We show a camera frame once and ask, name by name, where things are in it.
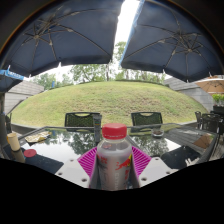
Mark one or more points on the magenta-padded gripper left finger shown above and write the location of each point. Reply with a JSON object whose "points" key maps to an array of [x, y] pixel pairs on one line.
{"points": [[75, 170]]}

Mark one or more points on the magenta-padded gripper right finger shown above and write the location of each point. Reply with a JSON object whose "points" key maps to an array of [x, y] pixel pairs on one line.
{"points": [[153, 170]]}

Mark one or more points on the red-capped clear drink bottle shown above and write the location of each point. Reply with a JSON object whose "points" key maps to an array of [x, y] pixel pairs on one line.
{"points": [[113, 160]]}

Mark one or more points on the small round ashtray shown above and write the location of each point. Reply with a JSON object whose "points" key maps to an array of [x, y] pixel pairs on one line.
{"points": [[157, 133]]}

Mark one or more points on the flat round red coaster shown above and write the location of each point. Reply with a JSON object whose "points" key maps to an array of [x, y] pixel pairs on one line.
{"points": [[30, 153]]}

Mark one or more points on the dark wicker chair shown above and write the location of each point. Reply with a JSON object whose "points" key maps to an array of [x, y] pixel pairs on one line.
{"points": [[80, 120], [146, 119]]}

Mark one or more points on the crumpled yellow paper napkin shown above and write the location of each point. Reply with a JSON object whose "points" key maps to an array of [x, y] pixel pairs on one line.
{"points": [[36, 137]]}

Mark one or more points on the group of dark chairs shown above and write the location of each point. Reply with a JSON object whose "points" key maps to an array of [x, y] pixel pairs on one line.
{"points": [[210, 121]]}

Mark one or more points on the grey stone building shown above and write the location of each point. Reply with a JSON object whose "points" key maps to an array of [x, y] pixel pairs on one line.
{"points": [[190, 90]]}

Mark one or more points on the grey building with sloped roof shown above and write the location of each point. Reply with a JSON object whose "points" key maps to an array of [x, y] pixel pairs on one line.
{"points": [[23, 93]]}

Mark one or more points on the planter with green plants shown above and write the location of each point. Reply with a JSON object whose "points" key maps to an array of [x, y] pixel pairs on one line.
{"points": [[218, 100]]}

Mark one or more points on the tan patio umbrella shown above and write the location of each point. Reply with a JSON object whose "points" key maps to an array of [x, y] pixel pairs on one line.
{"points": [[213, 86]]}

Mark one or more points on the blue umbrella with white print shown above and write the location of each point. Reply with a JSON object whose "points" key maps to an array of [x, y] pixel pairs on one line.
{"points": [[8, 81]]}

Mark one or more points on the large navy patio umbrella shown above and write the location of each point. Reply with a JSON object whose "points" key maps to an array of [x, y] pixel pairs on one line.
{"points": [[173, 40], [66, 33]]}

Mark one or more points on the short grey post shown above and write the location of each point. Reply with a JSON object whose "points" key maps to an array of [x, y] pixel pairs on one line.
{"points": [[97, 128]]}

